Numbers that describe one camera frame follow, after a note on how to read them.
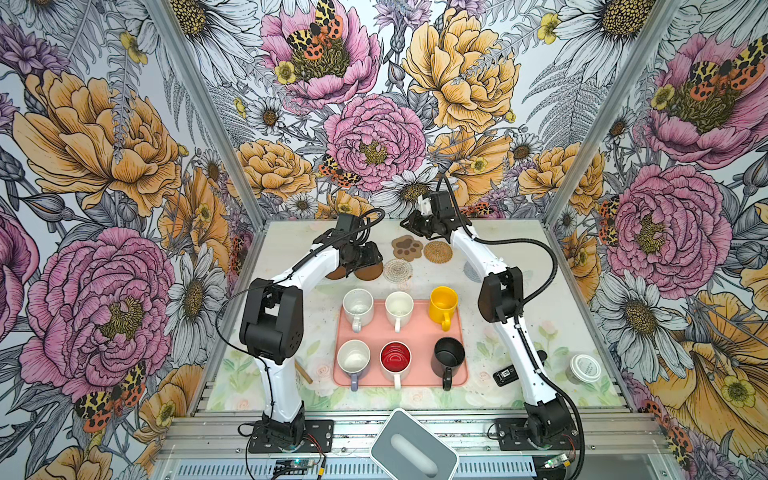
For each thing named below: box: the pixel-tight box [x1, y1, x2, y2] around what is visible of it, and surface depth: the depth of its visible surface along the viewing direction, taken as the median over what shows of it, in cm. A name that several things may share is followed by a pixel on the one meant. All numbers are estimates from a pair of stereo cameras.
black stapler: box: [493, 365, 519, 387], surface depth 83 cm
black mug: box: [431, 336, 465, 391], surface depth 82 cm
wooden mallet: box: [294, 359, 313, 384], surface depth 86 cm
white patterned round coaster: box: [383, 259, 413, 284], surface depth 108 cm
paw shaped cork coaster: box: [391, 235, 423, 262], surface depth 115 cm
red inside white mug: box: [381, 342, 411, 372], surface depth 87 cm
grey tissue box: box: [369, 408, 459, 480], surface depth 70 cm
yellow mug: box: [428, 286, 459, 332], surface depth 90 cm
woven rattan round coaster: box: [424, 240, 453, 264], surface depth 114 cm
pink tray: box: [333, 300, 469, 388], surface depth 88 cm
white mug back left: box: [342, 288, 375, 333], surface depth 91 cm
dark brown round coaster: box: [354, 262, 384, 281], surface depth 107 cm
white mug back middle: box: [385, 291, 415, 333], surface depth 90 cm
